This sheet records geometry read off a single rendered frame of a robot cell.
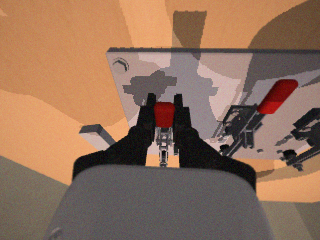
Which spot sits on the grey toggle clamp with red handle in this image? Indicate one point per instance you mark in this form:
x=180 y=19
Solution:
x=310 y=125

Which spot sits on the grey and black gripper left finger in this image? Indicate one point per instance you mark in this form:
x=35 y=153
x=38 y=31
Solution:
x=131 y=149

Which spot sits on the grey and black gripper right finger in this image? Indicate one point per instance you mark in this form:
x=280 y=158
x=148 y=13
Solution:
x=196 y=153

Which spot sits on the black toggle clamp with red handle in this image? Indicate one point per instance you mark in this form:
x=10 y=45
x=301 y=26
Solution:
x=237 y=120

